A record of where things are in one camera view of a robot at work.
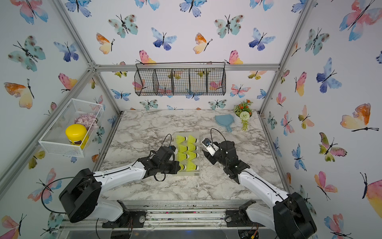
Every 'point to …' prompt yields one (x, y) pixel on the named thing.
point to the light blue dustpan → (225, 120)
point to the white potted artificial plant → (242, 114)
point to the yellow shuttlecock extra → (181, 157)
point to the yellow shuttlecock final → (182, 167)
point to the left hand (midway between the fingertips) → (183, 167)
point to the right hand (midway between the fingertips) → (209, 144)
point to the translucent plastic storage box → (196, 161)
